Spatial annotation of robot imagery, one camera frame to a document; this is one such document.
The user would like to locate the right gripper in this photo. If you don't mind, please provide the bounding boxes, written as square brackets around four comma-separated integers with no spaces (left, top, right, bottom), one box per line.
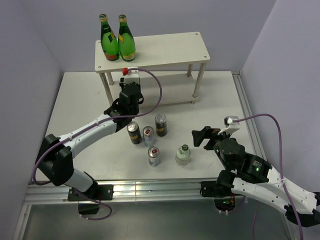
[191,125,232,170]

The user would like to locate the clear bottle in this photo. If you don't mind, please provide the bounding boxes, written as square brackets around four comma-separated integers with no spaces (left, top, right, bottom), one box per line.
[175,144,191,166]

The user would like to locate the black can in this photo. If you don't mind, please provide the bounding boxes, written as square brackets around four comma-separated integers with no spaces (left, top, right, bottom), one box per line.
[154,113,168,137]
[126,121,142,145]

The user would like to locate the silver can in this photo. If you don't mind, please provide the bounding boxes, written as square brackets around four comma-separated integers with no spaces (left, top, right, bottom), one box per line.
[147,146,160,167]
[143,126,155,147]

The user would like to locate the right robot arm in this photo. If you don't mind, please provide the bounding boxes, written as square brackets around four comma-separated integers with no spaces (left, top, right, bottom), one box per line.
[191,126,320,228]

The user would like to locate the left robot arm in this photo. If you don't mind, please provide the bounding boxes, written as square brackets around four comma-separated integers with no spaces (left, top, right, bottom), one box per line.
[35,77,144,200]

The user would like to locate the white two-tier shelf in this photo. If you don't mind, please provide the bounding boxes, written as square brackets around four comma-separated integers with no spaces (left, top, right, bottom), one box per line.
[95,32,211,105]

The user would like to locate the green bottle red label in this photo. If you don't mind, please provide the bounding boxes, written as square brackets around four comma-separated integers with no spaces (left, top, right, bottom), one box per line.
[99,13,120,61]

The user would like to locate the green bottle yellow label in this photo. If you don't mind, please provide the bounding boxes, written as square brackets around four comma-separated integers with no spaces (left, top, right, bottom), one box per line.
[118,14,136,62]

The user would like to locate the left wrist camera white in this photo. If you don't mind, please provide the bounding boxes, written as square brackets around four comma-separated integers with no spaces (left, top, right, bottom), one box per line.
[122,66,140,85]

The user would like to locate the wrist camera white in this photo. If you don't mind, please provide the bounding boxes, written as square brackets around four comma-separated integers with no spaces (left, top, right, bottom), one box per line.
[122,66,140,85]
[218,116,240,136]

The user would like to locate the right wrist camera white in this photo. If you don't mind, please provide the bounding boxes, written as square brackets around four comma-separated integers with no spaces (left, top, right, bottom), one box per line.
[218,116,240,136]

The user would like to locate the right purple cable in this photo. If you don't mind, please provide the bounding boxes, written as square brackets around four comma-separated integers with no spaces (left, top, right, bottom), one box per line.
[232,113,305,240]

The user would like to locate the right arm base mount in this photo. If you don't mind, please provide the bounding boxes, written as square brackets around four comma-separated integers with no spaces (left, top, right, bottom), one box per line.
[199,180,236,213]

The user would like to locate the aluminium rail front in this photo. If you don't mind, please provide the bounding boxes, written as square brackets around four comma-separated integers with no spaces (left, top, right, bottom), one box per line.
[24,178,251,205]

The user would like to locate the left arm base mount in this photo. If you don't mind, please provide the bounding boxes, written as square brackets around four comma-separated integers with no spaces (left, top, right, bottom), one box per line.
[67,184,114,221]

